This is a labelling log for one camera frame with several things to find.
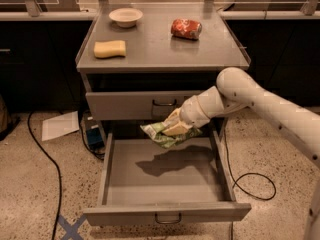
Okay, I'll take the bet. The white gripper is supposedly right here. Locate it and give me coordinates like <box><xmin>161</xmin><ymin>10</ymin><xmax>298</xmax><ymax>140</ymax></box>
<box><xmin>162</xmin><ymin>95</ymin><xmax>214</xmax><ymax>136</ymax></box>

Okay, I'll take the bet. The green jalapeno chip bag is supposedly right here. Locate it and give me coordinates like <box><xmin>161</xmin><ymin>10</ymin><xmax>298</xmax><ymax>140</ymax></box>
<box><xmin>140</xmin><ymin>122</ymin><xmax>202</xmax><ymax>149</ymax></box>

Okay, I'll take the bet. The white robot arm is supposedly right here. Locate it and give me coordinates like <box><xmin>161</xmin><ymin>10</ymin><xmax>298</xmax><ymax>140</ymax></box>
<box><xmin>164</xmin><ymin>67</ymin><xmax>320</xmax><ymax>169</ymax></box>

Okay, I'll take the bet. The open grey middle drawer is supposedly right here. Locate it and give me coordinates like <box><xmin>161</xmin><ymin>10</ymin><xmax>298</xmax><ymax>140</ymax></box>
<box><xmin>84</xmin><ymin>132</ymin><xmax>251</xmax><ymax>226</ymax></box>

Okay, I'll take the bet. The grey drawer cabinet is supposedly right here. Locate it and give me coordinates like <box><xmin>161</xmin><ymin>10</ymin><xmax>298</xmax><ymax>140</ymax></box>
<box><xmin>77</xmin><ymin>3</ymin><xmax>249</xmax><ymax>139</ymax></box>

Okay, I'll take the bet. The closed grey top drawer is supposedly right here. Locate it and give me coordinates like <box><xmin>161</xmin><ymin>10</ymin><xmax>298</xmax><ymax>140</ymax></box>
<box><xmin>86</xmin><ymin>90</ymin><xmax>200</xmax><ymax>120</ymax></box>

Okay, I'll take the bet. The blue power box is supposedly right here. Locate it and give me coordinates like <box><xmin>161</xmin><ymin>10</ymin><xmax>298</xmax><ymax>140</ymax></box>
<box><xmin>84</xmin><ymin>115</ymin><xmax>104</xmax><ymax>149</ymax></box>

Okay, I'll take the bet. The yellow sponge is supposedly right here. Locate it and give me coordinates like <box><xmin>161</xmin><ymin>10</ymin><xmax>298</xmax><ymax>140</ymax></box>
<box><xmin>94</xmin><ymin>40</ymin><xmax>126</xmax><ymax>58</ymax></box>

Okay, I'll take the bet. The white paper sheet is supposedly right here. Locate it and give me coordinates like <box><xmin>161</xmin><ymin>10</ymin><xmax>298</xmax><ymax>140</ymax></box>
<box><xmin>42</xmin><ymin>111</ymin><xmax>79</xmax><ymax>141</ymax></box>

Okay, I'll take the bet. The white bowl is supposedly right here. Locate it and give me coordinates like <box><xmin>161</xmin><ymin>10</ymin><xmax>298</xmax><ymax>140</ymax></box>
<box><xmin>109</xmin><ymin>8</ymin><xmax>143</xmax><ymax>28</ymax></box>

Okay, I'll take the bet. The blue tape cross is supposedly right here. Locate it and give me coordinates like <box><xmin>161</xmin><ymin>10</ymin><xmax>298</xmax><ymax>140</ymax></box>
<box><xmin>58</xmin><ymin>215</ymin><xmax>86</xmax><ymax>240</ymax></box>

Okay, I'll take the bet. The black floor cable right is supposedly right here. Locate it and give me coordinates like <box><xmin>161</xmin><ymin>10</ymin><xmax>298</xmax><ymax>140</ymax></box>
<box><xmin>222</xmin><ymin>130</ymin><xmax>277</xmax><ymax>240</ymax></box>

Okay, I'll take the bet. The black floor cable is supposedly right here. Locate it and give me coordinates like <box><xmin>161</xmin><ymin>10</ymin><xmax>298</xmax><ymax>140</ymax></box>
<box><xmin>222</xmin><ymin>130</ymin><xmax>277</xmax><ymax>240</ymax></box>
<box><xmin>27</xmin><ymin>110</ymin><xmax>63</xmax><ymax>240</ymax></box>

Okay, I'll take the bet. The black floor cable left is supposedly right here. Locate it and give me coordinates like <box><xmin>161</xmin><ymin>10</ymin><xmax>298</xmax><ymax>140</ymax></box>
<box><xmin>27</xmin><ymin>110</ymin><xmax>63</xmax><ymax>240</ymax></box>

